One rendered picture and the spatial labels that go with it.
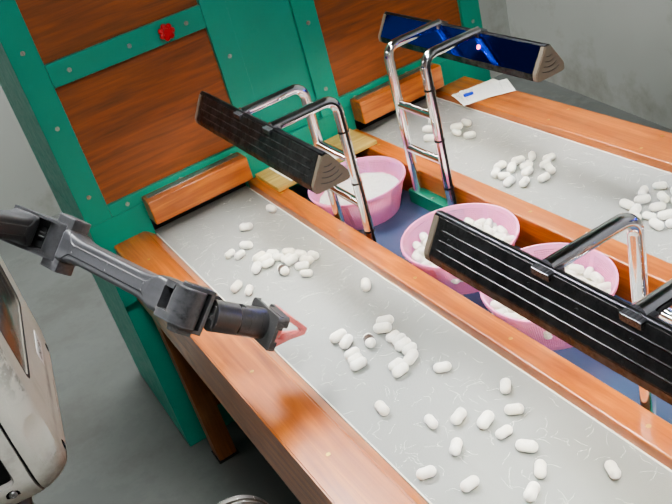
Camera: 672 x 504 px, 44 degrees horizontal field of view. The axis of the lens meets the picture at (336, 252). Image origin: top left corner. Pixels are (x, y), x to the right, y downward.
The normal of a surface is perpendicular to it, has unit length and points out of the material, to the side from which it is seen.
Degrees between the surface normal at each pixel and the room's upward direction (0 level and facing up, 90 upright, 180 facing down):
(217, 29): 90
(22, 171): 90
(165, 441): 0
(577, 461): 0
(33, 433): 94
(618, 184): 0
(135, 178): 90
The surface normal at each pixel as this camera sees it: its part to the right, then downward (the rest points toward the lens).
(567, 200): -0.24, -0.83
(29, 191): 0.38, 0.40
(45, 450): 0.84, -0.12
